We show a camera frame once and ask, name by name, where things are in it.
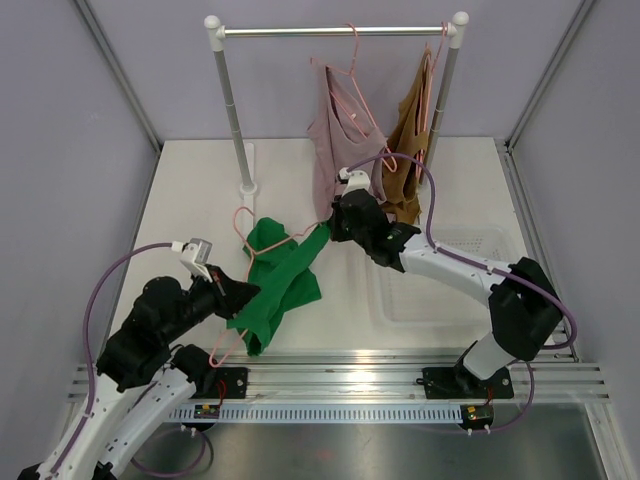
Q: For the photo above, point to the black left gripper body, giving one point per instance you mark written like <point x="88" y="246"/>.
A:
<point x="209" y="297"/>

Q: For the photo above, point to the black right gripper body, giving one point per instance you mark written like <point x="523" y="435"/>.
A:
<point x="341" y="229"/>

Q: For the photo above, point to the pink wire hanger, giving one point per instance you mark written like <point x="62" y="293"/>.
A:
<point x="389" y="161"/>
<point x="230" y="341"/>
<point x="428" y="67"/>

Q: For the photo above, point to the green tank top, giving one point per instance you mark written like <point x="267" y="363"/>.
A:
<point x="282" y="272"/>

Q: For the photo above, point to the mauve pink tank top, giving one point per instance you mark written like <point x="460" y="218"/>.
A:
<point x="342" y="135"/>

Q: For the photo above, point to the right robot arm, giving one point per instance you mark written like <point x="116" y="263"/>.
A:
<point x="523" y="306"/>

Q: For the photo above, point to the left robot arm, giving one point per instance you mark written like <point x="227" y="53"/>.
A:
<point x="139" y="378"/>

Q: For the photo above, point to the brown tank top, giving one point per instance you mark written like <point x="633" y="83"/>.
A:
<point x="400" y="187"/>

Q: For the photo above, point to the white plastic basket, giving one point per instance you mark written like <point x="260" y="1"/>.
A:
<point x="406" y="300"/>

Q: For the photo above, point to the white clothes rack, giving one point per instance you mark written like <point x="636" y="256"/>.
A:
<point x="453" y="31"/>

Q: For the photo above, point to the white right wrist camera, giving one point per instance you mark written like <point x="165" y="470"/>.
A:
<point x="352" y="180"/>

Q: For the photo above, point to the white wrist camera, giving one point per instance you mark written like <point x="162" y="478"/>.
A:
<point x="193" y="255"/>
<point x="352" y="180"/>

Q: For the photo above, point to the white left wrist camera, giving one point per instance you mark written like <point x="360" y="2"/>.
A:
<point x="193" y="255"/>

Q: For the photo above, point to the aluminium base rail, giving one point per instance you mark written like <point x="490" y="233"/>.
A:
<point x="377" y="387"/>

